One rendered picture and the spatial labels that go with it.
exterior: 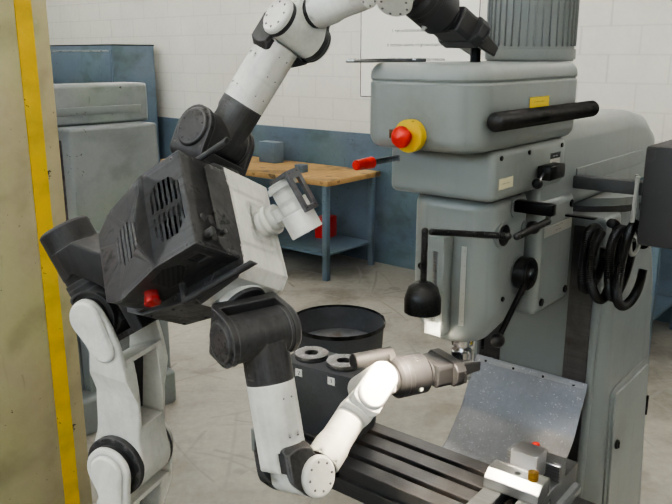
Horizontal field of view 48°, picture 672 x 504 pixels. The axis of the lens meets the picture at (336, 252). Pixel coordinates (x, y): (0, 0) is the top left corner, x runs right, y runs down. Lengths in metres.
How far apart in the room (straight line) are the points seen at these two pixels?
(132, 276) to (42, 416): 1.72
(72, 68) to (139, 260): 7.87
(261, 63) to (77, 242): 0.54
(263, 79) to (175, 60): 7.29
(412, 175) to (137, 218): 0.55
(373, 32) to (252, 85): 5.41
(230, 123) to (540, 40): 0.68
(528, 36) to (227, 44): 6.64
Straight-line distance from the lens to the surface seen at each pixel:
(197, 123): 1.56
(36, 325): 2.99
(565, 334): 2.02
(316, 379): 1.96
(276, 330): 1.38
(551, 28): 1.73
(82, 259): 1.67
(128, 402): 1.74
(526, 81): 1.52
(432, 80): 1.39
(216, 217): 1.39
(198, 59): 8.56
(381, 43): 6.90
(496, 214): 1.54
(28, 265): 2.92
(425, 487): 1.86
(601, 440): 2.13
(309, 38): 1.58
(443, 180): 1.50
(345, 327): 4.01
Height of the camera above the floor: 1.91
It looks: 15 degrees down
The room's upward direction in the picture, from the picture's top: straight up
